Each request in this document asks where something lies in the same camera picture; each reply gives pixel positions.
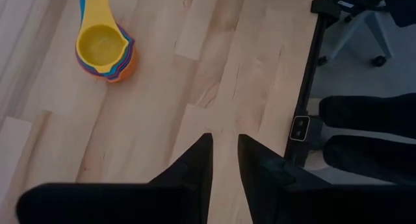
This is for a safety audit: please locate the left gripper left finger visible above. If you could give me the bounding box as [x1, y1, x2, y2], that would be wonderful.
[15, 132, 215, 224]

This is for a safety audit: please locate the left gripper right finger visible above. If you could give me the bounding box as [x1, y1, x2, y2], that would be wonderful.
[237, 134, 416, 224]

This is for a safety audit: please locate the orange measuring cup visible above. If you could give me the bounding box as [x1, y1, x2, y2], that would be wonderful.
[105, 45, 138, 84]

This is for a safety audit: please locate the yellow measuring cup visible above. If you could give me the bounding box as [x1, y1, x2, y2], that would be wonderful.
[75, 0, 130, 74]

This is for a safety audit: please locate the light blue measuring cup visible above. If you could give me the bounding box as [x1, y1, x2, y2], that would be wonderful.
[77, 0, 135, 79]

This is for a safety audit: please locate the person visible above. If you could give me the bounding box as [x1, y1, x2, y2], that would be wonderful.
[318, 93, 416, 186]

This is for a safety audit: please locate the grey office chair base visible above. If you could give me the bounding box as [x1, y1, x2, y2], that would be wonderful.
[317, 0, 416, 68]

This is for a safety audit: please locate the black aluminium table frame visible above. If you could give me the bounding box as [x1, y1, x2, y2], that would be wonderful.
[284, 0, 341, 168]

